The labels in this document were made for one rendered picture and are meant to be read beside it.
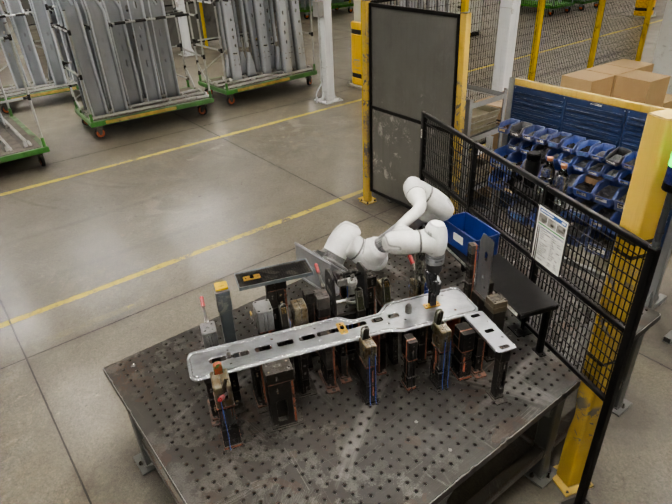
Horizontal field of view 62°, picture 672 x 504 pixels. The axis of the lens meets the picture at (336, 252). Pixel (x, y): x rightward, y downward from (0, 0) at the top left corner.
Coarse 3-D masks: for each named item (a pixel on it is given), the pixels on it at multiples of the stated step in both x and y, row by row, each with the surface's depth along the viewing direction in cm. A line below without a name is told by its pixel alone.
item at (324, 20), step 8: (320, 0) 856; (328, 0) 857; (320, 8) 854; (328, 8) 863; (320, 16) 860; (328, 16) 868; (320, 24) 876; (328, 24) 874; (320, 32) 883; (328, 32) 879; (320, 40) 890; (328, 40) 885; (320, 48) 897; (328, 48) 891; (320, 56) 901; (328, 56) 897; (320, 64) 908; (328, 64) 903; (320, 72) 914; (328, 72) 909; (320, 80) 922; (328, 80) 916; (328, 88) 922; (328, 96) 928
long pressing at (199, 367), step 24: (456, 288) 283; (384, 312) 268; (432, 312) 267; (456, 312) 266; (264, 336) 256; (288, 336) 256; (336, 336) 254; (192, 360) 244; (240, 360) 243; (264, 360) 243
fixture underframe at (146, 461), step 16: (640, 336) 310; (624, 384) 331; (624, 400) 344; (544, 416) 280; (560, 416) 280; (528, 432) 299; (544, 432) 284; (560, 432) 298; (144, 448) 305; (544, 448) 289; (144, 464) 317; (512, 464) 282; (528, 464) 282; (544, 464) 295; (496, 480) 275; (512, 480) 276; (544, 480) 298; (176, 496) 274; (448, 496) 238; (480, 496) 267; (496, 496) 271
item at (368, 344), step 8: (360, 344) 247; (368, 344) 242; (360, 352) 250; (368, 352) 242; (376, 352) 244; (368, 360) 244; (376, 360) 246; (368, 368) 248; (360, 376) 259; (368, 376) 250; (360, 384) 261; (368, 384) 253; (376, 384) 254; (360, 392) 263; (368, 392) 255; (376, 392) 257; (368, 400) 257; (376, 400) 258
